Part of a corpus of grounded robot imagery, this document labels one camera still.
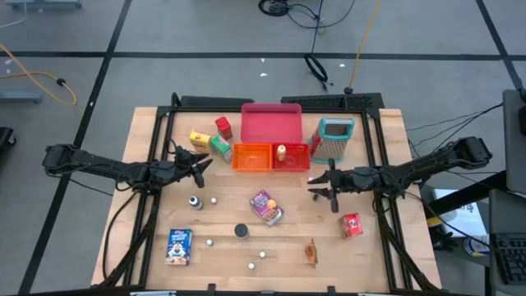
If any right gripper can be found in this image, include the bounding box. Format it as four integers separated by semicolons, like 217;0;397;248
307;158;365;214

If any coiled black cable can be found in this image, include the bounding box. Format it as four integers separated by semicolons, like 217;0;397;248
257;0;357;30

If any red plastic basket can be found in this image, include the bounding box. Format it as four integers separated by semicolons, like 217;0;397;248
270;142;311;172

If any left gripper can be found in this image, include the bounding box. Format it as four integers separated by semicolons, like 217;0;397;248
162;146;215;189

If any black cable with loop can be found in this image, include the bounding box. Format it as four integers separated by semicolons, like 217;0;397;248
303;0;335;94

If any black keyboard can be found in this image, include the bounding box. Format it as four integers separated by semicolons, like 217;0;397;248
494;232;526;285

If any black aluminium table frame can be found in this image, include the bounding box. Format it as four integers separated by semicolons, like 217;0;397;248
90;91;444;296

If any teal metal box grater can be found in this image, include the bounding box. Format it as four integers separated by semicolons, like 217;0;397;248
307;118;356;164

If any black caster wheel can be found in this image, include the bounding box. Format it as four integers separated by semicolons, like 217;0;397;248
0;126;17;149

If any orange plastic basket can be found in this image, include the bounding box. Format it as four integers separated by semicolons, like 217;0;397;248
232;142;274;172

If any yellow cereal box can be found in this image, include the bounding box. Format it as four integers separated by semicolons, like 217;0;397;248
188;130;212;155

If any red Froot Loops cereal box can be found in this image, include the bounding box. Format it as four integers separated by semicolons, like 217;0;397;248
215;116;234;141

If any purple Raisin Bran cereal box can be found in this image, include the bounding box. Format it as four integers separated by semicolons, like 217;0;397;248
249;189;285;228

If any blue Frosted Flakes cereal box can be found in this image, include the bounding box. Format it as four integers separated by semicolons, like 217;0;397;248
165;228;194;266

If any red plastic tray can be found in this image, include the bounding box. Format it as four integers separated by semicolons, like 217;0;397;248
240;102;304;145

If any orange brown sauce sachet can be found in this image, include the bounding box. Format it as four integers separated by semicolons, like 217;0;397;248
304;238;320;265

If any grey monitor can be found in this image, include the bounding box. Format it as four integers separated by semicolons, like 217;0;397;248
501;88;526;197

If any black yellow tool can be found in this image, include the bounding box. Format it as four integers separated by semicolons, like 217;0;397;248
426;215;458;252

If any small red snack box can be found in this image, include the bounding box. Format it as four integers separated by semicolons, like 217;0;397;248
337;212;364;240

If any grey cart base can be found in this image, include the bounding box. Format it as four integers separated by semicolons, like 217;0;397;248
3;0;83;10
0;90;44;104

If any yellow cable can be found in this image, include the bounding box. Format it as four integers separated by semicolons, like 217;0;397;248
0;43;78;106
348;0;382;94

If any green cereal box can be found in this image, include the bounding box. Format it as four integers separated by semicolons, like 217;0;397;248
210;134;233;164

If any white paper sheet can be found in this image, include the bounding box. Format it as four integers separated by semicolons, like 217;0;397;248
433;188;488;238

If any grey desk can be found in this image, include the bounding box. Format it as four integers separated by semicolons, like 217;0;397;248
487;188;526;296

